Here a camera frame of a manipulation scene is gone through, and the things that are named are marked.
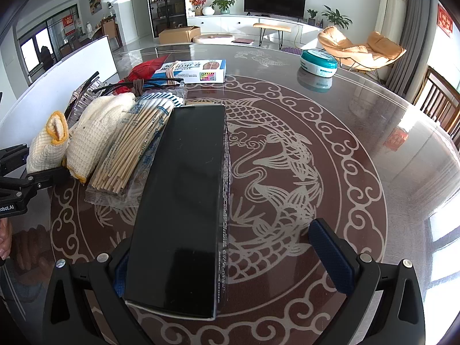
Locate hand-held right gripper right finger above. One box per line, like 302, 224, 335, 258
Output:
309, 218, 426, 345

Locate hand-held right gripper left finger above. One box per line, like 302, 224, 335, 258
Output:
42, 238, 153, 345

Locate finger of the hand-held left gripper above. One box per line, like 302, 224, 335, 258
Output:
0, 144, 29, 177
16, 167, 70, 202

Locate white knit glove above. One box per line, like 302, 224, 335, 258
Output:
66, 92, 136, 184
27, 111, 70, 174

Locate long black box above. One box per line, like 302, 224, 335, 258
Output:
124, 103, 231, 321

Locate white container box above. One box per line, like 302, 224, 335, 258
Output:
0, 35, 119, 141

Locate red snack packet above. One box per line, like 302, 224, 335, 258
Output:
118, 53, 171, 87

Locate person's left hand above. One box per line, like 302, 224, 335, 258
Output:
0, 219, 12, 260

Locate pack of wooden chopsticks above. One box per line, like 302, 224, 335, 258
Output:
84, 91, 187, 211

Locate rhinestone hair clip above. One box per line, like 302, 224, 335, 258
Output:
65, 71, 112, 126

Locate red door poster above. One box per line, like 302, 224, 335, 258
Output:
62, 15, 78, 37

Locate clear glasses with black arms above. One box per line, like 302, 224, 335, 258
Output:
94, 77, 185, 97

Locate brown wooden chair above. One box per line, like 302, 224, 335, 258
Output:
101, 17, 121, 48

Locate wooden slatted dining chair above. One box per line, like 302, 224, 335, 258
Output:
413, 65, 460, 148

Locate teal round tin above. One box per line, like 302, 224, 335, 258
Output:
300, 49, 339, 78

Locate blue white medicine box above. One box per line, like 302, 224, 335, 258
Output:
149, 59, 227, 85

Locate cardboard box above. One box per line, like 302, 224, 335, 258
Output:
158, 26, 201, 45

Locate orange lounge chair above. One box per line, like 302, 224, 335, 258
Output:
318, 26, 407, 83

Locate dark glass display cabinet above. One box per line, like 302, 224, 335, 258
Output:
145, 0, 187, 38

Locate beige oval floor cushion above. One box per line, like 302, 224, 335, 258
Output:
192, 33, 235, 44

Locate grey curtain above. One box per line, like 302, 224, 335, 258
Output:
386, 0, 437, 96

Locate red flower arrangement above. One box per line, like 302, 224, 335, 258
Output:
189, 0, 210, 17

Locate wooden bench with metal legs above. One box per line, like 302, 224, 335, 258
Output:
252, 22, 292, 49

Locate large leafy potted plant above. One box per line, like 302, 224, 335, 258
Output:
321, 5, 353, 31

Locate white television cabinet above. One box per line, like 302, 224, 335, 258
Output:
187, 14, 324, 40

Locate green potted plant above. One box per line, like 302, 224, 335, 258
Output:
210, 0, 238, 14

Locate covered standing air conditioner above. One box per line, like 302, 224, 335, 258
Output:
375, 0, 409, 44

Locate black television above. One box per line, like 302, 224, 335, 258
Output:
244, 0, 307, 19

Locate red wall decoration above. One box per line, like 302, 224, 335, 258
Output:
437, 3, 453, 37

